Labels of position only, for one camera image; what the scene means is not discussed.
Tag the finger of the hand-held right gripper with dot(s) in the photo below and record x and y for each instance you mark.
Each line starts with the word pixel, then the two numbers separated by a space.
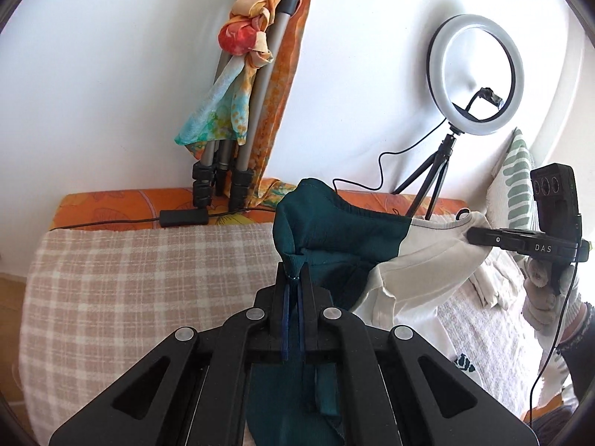
pixel 488 238

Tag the black mini tripod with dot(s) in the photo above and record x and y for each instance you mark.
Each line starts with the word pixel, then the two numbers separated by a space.
pixel 439 162

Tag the person's right forearm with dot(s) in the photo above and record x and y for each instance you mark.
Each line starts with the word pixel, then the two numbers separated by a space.
pixel 576 362

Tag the pink plaid blanket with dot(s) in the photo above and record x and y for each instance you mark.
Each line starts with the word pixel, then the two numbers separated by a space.
pixel 116 297

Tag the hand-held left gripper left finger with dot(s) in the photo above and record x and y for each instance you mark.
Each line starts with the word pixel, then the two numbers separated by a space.
pixel 284 325

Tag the orange patterned cloth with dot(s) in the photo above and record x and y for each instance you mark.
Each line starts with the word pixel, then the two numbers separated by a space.
pixel 279 102

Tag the white folded shirt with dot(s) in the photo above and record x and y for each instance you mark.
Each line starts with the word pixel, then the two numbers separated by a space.
pixel 492 283

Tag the orange bed sheet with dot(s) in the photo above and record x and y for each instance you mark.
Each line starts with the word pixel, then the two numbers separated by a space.
pixel 116 204

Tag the teal and cream printed t-shirt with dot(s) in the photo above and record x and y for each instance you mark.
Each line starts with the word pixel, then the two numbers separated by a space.
pixel 325 232

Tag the person's right hand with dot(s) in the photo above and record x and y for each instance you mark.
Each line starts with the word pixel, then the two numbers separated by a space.
pixel 541 311

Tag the colourful knotted scarf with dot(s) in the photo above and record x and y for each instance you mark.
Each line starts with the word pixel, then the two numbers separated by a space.
pixel 218 102

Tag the green leaf pattern pillow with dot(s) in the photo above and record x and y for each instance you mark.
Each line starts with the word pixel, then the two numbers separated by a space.
pixel 516 181

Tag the grey folded tripod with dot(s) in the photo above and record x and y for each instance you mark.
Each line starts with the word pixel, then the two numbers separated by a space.
pixel 267 79

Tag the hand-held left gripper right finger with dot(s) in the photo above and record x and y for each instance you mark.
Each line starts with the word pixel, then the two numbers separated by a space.
pixel 301 325

